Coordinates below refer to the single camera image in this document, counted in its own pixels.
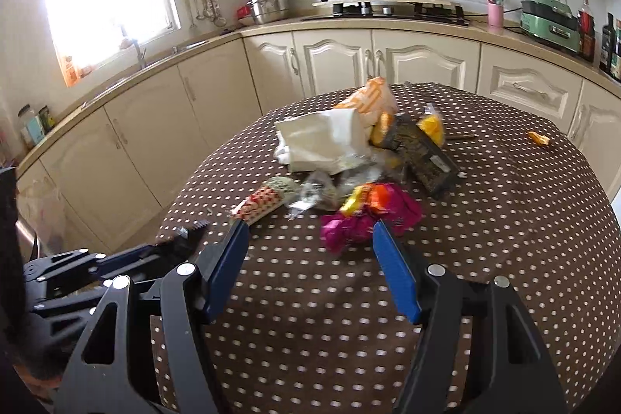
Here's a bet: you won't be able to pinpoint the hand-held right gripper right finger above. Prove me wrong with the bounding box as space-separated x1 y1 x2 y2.
373 219 569 414

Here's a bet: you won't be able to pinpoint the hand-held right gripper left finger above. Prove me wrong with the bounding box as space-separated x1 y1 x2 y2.
53 219 251 414

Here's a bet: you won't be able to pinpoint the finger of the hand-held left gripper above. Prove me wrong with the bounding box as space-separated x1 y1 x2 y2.
26 290 105 364
24 222 210 296

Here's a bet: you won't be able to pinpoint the magenta foil wrapper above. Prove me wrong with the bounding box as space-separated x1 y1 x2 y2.
320 184 424 255

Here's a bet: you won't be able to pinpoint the red and white patterned wrapper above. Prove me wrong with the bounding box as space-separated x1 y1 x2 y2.
232 184 284 223

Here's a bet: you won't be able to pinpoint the orange and yellow wrapper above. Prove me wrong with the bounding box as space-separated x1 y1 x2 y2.
340 182 394 217

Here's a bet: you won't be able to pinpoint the hanging translucent plastic bag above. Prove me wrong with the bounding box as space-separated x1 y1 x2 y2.
17 178 66 255

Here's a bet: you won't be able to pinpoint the pale green round lid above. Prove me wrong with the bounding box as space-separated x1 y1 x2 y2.
267 175 302 201

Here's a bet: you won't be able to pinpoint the clear plastic film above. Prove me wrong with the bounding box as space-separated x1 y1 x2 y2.
337 152 403 196

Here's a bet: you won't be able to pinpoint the clear crumpled wrapper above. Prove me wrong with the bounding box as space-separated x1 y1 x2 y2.
286 171 340 221

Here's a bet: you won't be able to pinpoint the jar with teal label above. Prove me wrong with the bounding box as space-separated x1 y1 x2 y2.
18 104 45 148

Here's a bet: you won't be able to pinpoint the cream base cabinets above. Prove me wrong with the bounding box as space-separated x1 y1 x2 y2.
14 28 621 260

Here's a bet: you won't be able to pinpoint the orange round snack wrapper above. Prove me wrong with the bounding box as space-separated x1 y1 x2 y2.
370 112 396 148

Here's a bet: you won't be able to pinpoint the yellow snack packet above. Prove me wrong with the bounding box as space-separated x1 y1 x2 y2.
418 102 446 148

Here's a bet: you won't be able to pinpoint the white plastic bag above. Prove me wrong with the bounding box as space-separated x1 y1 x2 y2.
274 108 374 175

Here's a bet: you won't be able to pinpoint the orange and white snack bag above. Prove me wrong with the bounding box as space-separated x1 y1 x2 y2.
336 77 399 128

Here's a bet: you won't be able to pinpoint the orange packet at window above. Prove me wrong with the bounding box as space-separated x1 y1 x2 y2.
63 57 81 87

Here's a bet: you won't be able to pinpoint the sink faucet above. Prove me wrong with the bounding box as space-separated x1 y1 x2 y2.
123 33 149 70

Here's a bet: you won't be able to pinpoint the gas stove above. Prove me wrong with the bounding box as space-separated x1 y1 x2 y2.
301 0 471 27

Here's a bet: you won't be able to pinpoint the steel steamer pot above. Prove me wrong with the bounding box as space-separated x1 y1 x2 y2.
248 0 291 25

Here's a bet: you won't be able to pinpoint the pink utensil holder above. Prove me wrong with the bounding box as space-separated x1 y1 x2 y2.
481 0 515 28

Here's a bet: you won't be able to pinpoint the green electric cooker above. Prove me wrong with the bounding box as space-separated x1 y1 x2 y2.
519 0 583 53

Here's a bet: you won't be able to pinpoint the red-capped dark bottle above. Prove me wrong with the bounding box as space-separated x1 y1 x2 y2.
578 0 597 62

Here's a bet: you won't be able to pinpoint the dark glass bottle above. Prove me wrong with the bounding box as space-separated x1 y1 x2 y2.
600 12 616 73

